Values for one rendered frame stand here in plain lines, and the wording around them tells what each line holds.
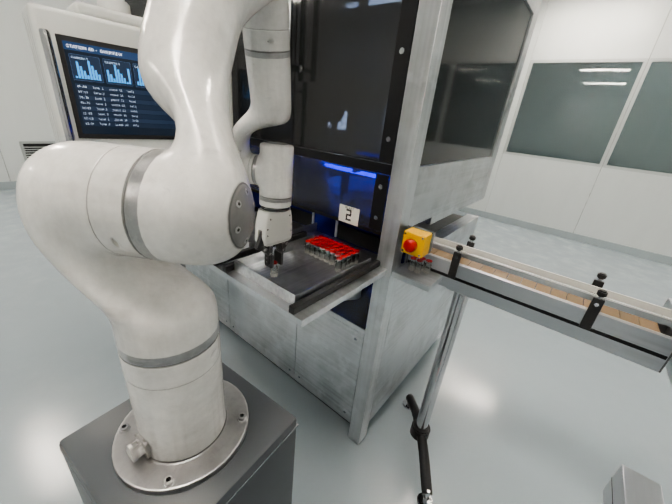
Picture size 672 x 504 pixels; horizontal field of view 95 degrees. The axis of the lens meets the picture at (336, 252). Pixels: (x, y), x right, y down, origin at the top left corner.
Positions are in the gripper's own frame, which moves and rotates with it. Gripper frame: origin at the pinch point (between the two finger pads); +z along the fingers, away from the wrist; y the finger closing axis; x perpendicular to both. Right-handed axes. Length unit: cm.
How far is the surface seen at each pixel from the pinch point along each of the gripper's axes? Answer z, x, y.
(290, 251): 5.4, -9.5, -15.7
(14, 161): 58, -534, -12
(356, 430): 86, 20, -32
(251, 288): 6.0, 1.1, 8.7
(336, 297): 5.8, 19.9, -5.1
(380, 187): -20.6, 13.6, -30.3
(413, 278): 5.3, 29.8, -32.0
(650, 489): 38, 100, -38
